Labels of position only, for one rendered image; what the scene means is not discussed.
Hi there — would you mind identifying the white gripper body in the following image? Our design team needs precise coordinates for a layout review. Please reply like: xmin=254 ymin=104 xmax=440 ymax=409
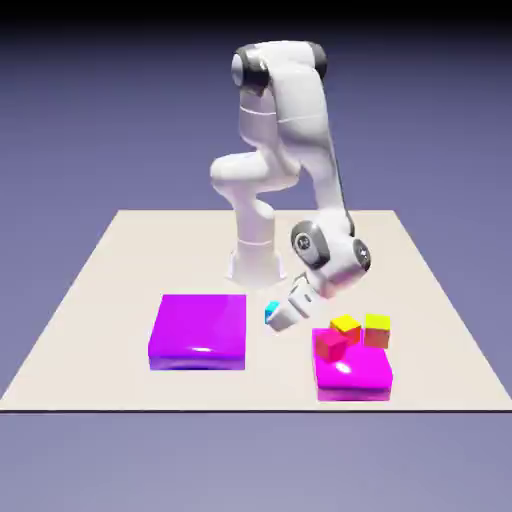
xmin=266 ymin=283 xmax=321 ymax=332

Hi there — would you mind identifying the small red cube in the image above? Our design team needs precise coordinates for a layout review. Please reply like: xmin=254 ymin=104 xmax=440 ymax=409
xmin=315 ymin=328 xmax=350 ymax=364

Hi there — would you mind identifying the small yellow cube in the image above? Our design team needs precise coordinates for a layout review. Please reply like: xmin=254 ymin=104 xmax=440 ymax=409
xmin=329 ymin=313 xmax=362 ymax=347
xmin=363 ymin=312 xmax=392 ymax=350

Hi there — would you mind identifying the large magenta box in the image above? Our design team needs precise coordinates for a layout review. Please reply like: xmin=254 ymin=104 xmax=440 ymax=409
xmin=311 ymin=327 xmax=394 ymax=402

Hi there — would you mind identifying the large purple box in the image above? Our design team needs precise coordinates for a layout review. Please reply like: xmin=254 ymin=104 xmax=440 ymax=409
xmin=147 ymin=293 xmax=248 ymax=372

